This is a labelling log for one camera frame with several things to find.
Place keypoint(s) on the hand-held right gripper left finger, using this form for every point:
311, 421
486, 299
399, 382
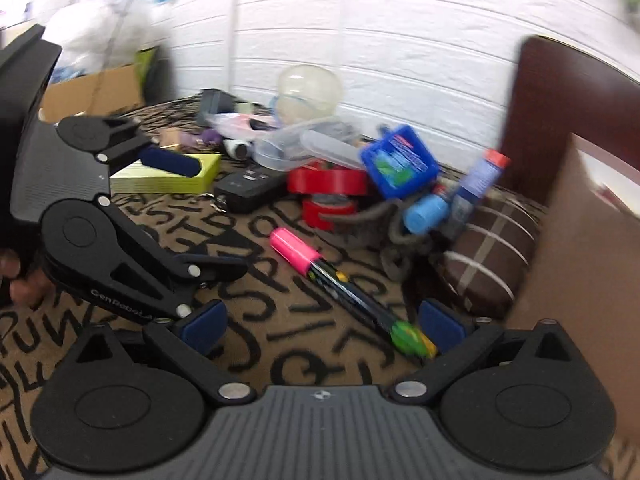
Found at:
202, 327

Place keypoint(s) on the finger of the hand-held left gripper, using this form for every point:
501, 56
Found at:
167, 162
150, 275

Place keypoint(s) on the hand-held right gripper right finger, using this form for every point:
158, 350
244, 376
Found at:
442, 325

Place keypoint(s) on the black marker with pink cap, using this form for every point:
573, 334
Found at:
345, 290

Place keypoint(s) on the brown cardboard box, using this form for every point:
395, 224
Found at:
575, 270

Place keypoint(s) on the person's left hand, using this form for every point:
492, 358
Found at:
22, 287

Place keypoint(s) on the small tan item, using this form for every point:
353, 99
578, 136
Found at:
170, 138

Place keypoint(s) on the yellow-green box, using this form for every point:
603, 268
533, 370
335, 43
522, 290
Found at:
205, 172

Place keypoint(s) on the small purple item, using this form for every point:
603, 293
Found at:
210, 135

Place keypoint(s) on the small white bottle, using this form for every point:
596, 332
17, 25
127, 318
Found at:
237, 148

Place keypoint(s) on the black power adapter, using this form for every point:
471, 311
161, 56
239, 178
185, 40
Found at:
215, 102

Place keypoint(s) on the brown checked glasses case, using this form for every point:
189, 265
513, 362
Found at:
490, 260

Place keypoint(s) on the pink item in clear bag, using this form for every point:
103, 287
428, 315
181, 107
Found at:
237, 122

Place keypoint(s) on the black car key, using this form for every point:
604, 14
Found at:
250, 187

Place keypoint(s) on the open cardboard carton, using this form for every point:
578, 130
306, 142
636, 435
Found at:
100, 90

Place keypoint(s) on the marker with light blue cap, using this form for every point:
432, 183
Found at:
425, 215

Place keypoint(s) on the clear plastic case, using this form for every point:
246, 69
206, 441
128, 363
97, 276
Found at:
280, 150
335, 147

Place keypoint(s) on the dark grey hair claw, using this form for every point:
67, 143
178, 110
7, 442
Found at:
370, 220

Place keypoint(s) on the blue box with red end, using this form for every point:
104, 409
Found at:
477, 180

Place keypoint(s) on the white plastic bags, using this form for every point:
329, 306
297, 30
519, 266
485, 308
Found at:
100, 25

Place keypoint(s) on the translucent plastic dome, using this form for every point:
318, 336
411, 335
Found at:
310, 87

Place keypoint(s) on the red tape roll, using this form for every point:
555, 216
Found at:
325, 210
330, 180

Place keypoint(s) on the blue plastic candy box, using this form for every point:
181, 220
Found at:
400, 160

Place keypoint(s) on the brown wooden board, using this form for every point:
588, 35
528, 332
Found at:
565, 95

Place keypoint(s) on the white wall pipe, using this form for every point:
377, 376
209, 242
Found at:
235, 25

